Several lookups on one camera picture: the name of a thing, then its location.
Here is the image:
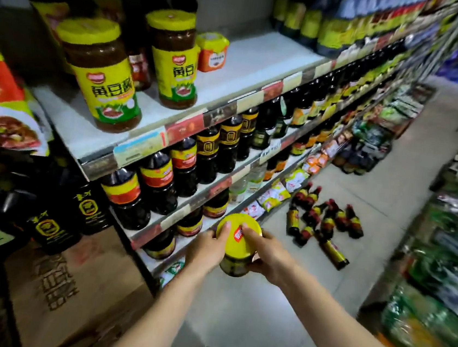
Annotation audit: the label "person's right hand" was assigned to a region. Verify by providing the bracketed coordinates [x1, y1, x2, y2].
[235, 223, 302, 291]

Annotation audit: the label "printed brown cardboard box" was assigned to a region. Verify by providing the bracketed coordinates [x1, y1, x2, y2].
[0, 214, 163, 347]

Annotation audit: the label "soy sauce bottles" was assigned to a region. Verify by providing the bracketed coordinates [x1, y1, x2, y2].
[280, 180, 370, 273]

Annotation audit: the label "handwritten white price tag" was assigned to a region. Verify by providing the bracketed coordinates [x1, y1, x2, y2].
[257, 138, 283, 168]

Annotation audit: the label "large black jug gold emblem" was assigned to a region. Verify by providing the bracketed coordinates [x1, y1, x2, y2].
[70, 180, 117, 237]
[22, 181, 88, 258]

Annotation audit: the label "person's left forearm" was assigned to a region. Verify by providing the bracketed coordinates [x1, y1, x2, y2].
[104, 257, 210, 347]

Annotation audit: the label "person's left hand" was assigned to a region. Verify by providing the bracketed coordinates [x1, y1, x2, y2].
[182, 216, 232, 281]

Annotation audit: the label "row of short sauce jars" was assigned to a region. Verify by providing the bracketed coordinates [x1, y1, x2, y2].
[141, 69, 387, 285]

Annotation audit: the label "row of seasoning sachets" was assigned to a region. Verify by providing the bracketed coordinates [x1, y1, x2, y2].
[156, 107, 366, 309]

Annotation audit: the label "chili crisp jar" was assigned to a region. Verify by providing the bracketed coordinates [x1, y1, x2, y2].
[123, 44, 156, 93]

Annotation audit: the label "yellow label soy sauce bottle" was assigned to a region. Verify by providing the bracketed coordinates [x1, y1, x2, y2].
[88, 0, 128, 26]
[19, 0, 78, 47]

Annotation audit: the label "worn brown cardboard box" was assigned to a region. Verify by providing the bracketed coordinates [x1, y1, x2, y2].
[56, 274, 158, 347]

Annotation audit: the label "row of large dark bottles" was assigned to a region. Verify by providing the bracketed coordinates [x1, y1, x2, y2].
[95, 6, 418, 261]

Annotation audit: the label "person's right forearm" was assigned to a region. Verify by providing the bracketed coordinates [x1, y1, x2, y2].
[273, 264, 452, 347]

